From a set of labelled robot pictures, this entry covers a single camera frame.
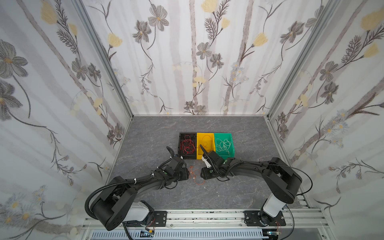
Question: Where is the orange cable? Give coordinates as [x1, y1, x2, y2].
[199, 135, 214, 152]
[188, 165, 207, 186]

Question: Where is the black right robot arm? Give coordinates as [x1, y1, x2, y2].
[200, 146, 303, 227]

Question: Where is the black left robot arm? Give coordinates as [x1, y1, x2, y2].
[85, 147, 189, 231]

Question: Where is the black storage bin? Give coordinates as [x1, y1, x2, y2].
[178, 133, 197, 160]

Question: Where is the yellow storage bin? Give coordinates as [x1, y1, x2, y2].
[196, 133, 216, 160]

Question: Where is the green storage bin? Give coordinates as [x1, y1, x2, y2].
[214, 133, 235, 159]

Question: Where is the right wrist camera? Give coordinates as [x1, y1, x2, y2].
[202, 156, 212, 169]

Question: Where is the red cable in black bin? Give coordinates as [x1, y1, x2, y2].
[179, 139, 196, 156]

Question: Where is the white perforated cable duct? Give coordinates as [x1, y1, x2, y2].
[89, 229, 265, 240]

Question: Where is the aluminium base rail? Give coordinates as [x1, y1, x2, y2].
[80, 207, 335, 240]

